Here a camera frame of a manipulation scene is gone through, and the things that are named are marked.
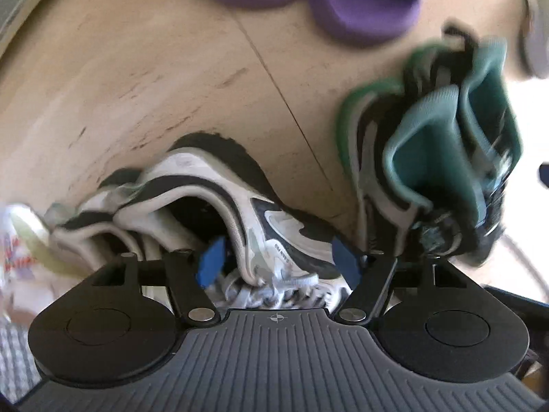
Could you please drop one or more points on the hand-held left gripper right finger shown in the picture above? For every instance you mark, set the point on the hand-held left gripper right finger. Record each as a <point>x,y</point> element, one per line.
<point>345,264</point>

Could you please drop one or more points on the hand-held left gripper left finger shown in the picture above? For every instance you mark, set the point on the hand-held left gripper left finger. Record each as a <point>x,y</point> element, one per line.
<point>211,264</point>

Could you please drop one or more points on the white black high-top sneaker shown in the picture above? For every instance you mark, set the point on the white black high-top sneaker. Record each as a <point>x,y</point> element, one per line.
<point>257,206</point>
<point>98,214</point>

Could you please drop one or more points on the black teal sneaker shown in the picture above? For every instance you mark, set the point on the black teal sneaker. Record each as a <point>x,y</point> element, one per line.
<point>429,158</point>

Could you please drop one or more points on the grey sneaker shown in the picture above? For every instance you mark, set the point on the grey sneaker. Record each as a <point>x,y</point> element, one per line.
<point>536,30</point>

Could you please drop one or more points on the person's left shoe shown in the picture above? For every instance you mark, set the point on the person's left shoe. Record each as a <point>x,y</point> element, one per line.
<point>30,240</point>

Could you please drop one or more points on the person's left leg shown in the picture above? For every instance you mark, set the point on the person's left leg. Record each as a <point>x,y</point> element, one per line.
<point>15,360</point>

